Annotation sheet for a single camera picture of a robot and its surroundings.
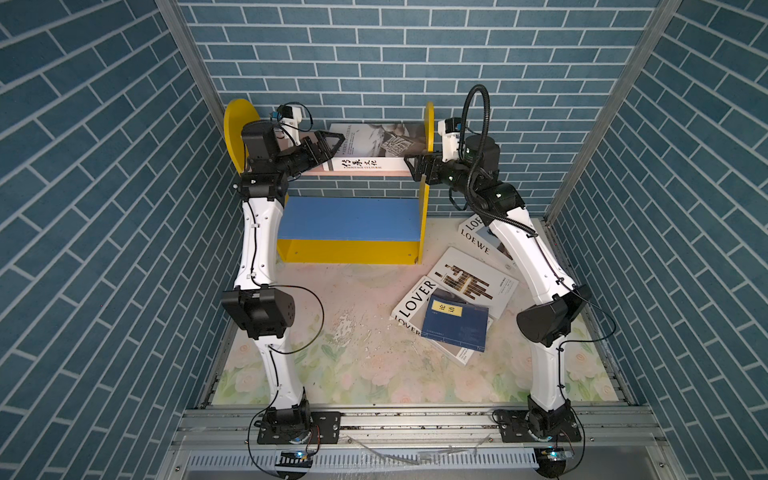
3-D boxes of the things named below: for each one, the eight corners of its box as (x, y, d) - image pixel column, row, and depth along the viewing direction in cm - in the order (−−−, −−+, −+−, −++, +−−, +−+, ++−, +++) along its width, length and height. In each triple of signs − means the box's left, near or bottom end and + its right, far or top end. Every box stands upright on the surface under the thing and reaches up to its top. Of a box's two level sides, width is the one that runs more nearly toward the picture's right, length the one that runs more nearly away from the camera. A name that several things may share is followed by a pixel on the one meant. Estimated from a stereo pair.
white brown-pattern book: (424, 282, 103) (425, 278, 101) (447, 250, 113) (448, 245, 111) (498, 322, 94) (501, 319, 92) (517, 283, 103) (519, 279, 101)
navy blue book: (419, 340, 90) (420, 332, 86) (431, 294, 100) (432, 285, 96) (481, 357, 87) (485, 350, 83) (486, 308, 97) (490, 299, 93)
